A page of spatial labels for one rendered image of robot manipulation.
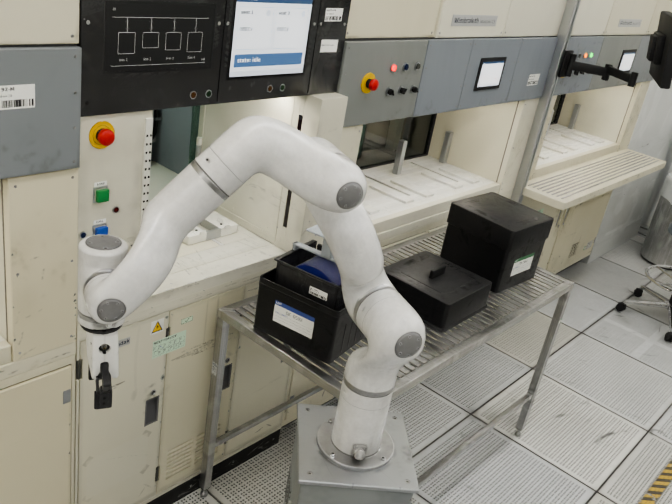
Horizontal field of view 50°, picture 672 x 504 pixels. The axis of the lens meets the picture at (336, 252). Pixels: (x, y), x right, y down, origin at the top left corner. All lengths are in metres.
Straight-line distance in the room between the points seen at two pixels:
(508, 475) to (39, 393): 1.87
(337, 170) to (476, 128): 2.34
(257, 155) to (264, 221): 1.19
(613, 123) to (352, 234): 3.62
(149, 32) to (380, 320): 0.85
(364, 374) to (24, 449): 0.96
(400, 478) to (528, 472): 1.46
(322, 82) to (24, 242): 0.99
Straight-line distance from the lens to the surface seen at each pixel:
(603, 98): 4.92
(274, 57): 2.08
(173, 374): 2.30
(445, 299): 2.33
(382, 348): 1.52
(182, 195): 1.28
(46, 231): 1.81
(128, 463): 2.41
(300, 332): 2.08
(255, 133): 1.27
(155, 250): 1.26
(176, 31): 1.85
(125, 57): 1.78
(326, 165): 1.28
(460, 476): 3.02
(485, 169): 3.58
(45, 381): 2.02
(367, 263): 1.46
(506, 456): 3.20
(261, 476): 2.81
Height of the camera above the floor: 1.91
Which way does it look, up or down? 25 degrees down
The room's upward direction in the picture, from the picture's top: 10 degrees clockwise
